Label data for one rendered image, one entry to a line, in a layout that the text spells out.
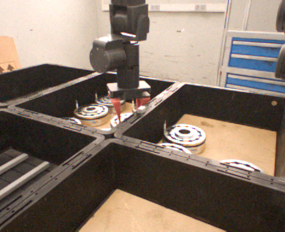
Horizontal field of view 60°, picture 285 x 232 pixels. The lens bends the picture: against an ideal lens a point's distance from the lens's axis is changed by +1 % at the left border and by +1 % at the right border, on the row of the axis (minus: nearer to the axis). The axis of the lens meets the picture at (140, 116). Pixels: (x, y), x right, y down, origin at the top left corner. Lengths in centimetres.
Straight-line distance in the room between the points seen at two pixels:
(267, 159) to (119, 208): 36
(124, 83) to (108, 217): 31
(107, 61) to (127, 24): 10
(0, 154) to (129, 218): 36
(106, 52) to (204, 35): 303
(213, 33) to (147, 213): 316
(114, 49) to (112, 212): 32
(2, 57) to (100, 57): 298
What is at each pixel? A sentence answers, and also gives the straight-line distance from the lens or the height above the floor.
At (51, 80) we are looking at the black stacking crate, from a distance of 110.
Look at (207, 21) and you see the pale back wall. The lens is 349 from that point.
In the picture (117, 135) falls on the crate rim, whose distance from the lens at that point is 45.
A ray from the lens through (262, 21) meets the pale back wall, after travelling 331.
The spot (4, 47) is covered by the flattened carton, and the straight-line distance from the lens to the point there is 350.
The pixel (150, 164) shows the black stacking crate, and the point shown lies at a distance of 41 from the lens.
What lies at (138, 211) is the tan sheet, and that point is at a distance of 44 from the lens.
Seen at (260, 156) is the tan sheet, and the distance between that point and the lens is 64.
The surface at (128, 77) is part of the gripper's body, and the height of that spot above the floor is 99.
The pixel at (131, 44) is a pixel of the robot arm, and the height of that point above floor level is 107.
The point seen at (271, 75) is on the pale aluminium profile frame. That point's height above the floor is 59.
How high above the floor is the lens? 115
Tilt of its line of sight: 24 degrees down
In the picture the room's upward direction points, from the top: straight up
